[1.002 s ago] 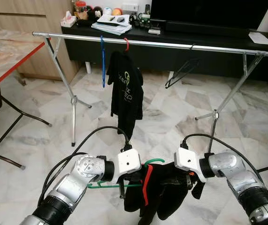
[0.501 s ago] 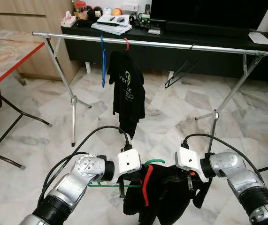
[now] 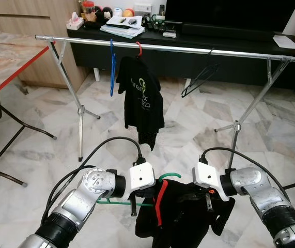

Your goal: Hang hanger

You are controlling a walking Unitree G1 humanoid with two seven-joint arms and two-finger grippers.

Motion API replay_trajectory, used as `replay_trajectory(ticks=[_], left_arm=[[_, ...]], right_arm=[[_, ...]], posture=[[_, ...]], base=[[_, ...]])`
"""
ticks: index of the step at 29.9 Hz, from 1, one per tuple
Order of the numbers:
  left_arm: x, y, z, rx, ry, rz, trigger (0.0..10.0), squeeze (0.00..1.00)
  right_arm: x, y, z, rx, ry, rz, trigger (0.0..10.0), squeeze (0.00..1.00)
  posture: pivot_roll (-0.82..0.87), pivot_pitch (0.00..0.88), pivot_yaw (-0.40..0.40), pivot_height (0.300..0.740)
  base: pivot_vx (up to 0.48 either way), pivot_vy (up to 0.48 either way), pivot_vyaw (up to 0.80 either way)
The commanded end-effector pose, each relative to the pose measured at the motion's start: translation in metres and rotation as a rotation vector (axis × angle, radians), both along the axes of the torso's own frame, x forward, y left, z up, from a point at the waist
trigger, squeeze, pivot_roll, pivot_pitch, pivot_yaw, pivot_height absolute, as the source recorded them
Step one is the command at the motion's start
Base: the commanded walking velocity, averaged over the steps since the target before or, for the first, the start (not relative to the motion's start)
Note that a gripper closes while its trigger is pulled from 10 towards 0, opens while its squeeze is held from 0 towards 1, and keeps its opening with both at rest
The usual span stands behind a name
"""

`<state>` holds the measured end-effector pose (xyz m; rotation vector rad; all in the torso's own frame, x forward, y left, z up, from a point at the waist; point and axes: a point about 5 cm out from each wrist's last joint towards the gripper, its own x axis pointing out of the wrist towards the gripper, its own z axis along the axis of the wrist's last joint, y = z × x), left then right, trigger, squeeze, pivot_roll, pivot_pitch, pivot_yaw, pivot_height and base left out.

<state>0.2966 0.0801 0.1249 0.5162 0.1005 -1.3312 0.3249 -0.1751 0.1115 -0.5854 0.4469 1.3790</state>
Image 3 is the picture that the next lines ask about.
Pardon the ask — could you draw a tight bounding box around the green plastic hanger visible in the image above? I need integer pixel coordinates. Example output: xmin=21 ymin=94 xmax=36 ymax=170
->
xmin=97 ymin=172 xmax=184 ymax=207

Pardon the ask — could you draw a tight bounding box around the black garment with red stripes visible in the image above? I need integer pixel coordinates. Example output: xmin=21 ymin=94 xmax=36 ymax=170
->
xmin=135 ymin=178 xmax=236 ymax=248

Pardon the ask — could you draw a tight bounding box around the black plastic hanger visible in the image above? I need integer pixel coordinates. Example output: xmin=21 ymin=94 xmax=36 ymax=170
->
xmin=181 ymin=49 xmax=221 ymax=99

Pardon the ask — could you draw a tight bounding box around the blue plastic hanger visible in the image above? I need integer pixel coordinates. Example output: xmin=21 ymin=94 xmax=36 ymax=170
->
xmin=109 ymin=39 xmax=118 ymax=97

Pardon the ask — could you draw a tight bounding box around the black printed t-shirt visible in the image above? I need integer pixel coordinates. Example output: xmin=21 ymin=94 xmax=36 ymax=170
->
xmin=116 ymin=54 xmax=166 ymax=151

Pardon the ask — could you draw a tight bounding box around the black TV console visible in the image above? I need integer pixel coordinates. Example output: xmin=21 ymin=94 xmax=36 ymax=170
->
xmin=67 ymin=23 xmax=295 ymax=86

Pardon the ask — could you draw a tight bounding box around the silver metal clothes rack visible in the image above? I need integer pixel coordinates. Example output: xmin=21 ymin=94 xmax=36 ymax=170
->
xmin=35 ymin=34 xmax=295 ymax=171

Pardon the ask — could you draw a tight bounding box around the black soundbar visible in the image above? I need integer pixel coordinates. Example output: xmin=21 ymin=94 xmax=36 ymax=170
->
xmin=181 ymin=23 xmax=274 ymax=42

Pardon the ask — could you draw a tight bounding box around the stack of papers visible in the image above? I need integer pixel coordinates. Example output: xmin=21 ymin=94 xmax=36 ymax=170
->
xmin=100 ymin=15 xmax=146 ymax=39

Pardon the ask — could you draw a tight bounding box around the white paper sheet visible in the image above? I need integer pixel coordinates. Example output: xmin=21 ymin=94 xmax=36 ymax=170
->
xmin=273 ymin=35 xmax=295 ymax=50

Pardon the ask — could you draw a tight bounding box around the black television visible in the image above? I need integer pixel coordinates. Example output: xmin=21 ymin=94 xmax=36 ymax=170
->
xmin=164 ymin=0 xmax=295 ymax=33

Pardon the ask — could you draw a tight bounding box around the black plush toy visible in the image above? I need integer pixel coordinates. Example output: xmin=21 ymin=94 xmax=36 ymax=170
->
xmin=95 ymin=5 xmax=112 ymax=24

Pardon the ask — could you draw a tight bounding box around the pink white tissue box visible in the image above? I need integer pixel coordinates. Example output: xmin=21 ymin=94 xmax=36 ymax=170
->
xmin=66 ymin=11 xmax=84 ymax=30

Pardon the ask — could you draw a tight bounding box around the marble folding table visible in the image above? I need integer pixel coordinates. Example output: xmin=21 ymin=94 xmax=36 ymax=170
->
xmin=0 ymin=28 xmax=57 ymax=187

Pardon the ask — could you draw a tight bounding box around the red-lidded jar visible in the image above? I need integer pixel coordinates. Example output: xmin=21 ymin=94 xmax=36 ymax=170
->
xmin=82 ymin=0 xmax=96 ymax=21

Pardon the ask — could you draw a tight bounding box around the light wooden cabinet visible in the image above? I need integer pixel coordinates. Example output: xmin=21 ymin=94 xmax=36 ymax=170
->
xmin=0 ymin=0 xmax=88 ymax=88

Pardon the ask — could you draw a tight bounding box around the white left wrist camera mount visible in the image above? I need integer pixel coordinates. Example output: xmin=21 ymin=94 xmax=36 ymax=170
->
xmin=122 ymin=162 xmax=157 ymax=199

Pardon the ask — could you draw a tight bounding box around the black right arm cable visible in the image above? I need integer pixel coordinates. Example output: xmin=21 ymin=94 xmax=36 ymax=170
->
xmin=201 ymin=147 xmax=292 ymax=202

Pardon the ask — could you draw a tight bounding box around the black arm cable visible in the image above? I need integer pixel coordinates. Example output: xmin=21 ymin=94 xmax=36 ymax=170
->
xmin=201 ymin=147 xmax=292 ymax=202
xmin=43 ymin=136 xmax=147 ymax=223

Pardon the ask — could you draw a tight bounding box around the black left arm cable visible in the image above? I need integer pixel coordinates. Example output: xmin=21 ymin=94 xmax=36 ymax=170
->
xmin=43 ymin=136 xmax=147 ymax=223

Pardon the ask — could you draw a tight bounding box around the white wall socket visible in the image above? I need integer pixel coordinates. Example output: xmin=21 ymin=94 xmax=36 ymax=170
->
xmin=134 ymin=3 xmax=153 ymax=14

